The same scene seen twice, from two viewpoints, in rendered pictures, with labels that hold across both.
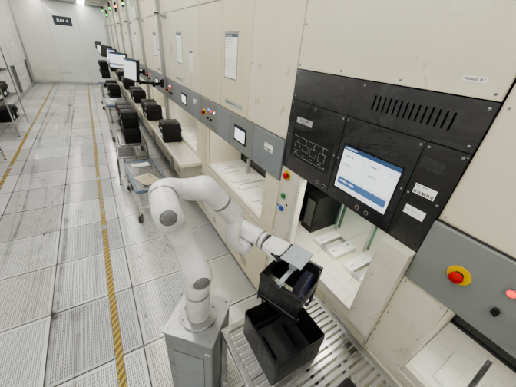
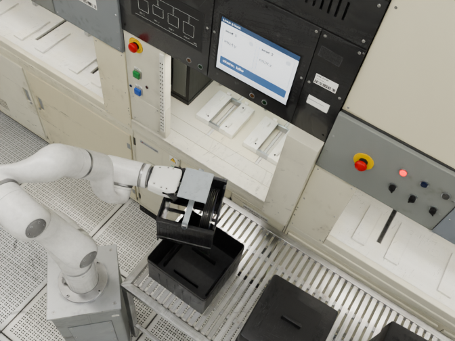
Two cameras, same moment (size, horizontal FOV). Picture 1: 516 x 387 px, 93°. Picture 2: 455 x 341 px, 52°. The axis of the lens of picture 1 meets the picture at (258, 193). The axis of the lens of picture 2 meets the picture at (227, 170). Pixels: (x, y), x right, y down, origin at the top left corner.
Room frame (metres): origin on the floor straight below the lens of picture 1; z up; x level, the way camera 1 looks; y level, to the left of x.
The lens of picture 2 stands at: (0.01, 0.15, 2.60)
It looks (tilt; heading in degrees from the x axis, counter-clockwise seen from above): 55 degrees down; 329
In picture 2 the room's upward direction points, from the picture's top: 11 degrees clockwise
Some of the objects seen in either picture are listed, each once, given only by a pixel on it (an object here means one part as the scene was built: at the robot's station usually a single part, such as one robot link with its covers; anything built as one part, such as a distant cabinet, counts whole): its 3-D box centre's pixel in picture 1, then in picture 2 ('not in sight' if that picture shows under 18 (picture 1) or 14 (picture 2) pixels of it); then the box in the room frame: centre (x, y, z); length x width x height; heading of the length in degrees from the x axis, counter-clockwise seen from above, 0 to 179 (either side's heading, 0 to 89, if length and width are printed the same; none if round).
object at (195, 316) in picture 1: (198, 303); (80, 270); (0.79, 0.25, 0.85); 0.19 x 0.19 x 0.18
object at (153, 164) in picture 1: (149, 186); not in sight; (2.91, 1.52, 0.24); 0.97 x 0.52 x 0.48; 37
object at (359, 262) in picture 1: (365, 269); (273, 140); (1.12, -0.73, 0.89); 0.22 x 0.21 x 0.04; 124
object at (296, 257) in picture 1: (290, 279); (191, 207); (0.79, -0.19, 1.11); 0.24 x 0.20 x 0.32; 146
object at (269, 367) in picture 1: (281, 333); (196, 260); (0.69, -0.19, 0.85); 0.28 x 0.28 x 0.17; 34
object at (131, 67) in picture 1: (144, 74); not in sight; (3.71, 1.76, 1.59); 0.50 x 0.41 x 0.36; 124
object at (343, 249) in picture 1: (334, 243); (225, 113); (1.34, -0.57, 0.89); 0.22 x 0.21 x 0.04; 124
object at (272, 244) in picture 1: (275, 246); (163, 180); (0.85, -0.10, 1.25); 0.11 x 0.10 x 0.07; 56
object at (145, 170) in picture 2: (264, 239); (145, 175); (0.88, -0.05, 1.25); 0.09 x 0.03 x 0.08; 146
